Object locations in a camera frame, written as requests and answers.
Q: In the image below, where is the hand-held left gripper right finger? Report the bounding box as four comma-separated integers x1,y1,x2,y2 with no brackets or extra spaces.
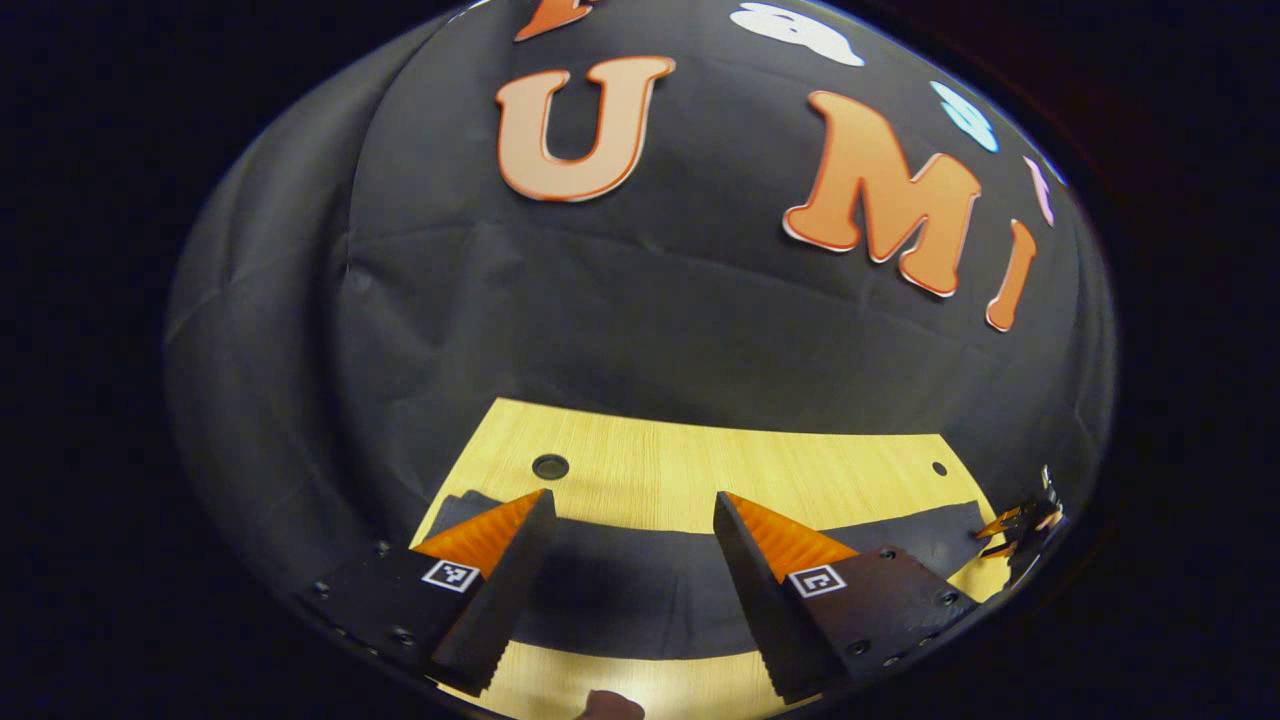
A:
712,489,981,705

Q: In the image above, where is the black backdrop cloth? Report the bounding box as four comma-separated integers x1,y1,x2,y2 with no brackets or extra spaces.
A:
165,0,1119,601

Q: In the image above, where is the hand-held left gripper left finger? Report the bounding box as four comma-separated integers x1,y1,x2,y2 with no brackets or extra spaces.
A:
298,487,559,699

